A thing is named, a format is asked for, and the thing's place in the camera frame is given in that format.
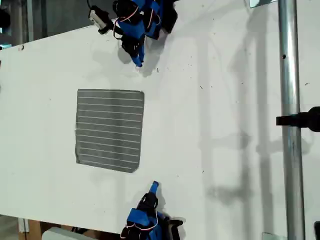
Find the grey striped towel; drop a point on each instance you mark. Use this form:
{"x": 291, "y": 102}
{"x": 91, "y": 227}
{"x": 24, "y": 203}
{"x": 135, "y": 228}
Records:
{"x": 110, "y": 130}

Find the white plastic container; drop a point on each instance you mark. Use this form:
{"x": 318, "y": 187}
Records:
{"x": 57, "y": 235}

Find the wooden table leg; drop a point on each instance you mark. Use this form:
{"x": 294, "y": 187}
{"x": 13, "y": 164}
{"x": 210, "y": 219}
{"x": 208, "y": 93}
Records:
{"x": 35, "y": 228}

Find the dark round background object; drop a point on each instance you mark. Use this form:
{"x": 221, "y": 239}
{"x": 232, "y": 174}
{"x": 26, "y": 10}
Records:
{"x": 3, "y": 18}

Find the black clamp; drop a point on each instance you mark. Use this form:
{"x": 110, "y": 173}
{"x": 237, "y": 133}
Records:
{"x": 300, "y": 120}

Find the dark box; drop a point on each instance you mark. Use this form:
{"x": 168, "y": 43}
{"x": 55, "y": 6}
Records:
{"x": 317, "y": 231}

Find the white-faced black camera box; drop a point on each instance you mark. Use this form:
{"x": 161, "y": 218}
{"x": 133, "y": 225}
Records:
{"x": 100, "y": 21}

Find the grey metal frame bar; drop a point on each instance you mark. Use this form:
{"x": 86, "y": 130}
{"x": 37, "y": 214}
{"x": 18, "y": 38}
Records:
{"x": 30, "y": 20}

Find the steel post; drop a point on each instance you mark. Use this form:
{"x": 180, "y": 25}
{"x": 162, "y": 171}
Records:
{"x": 290, "y": 75}

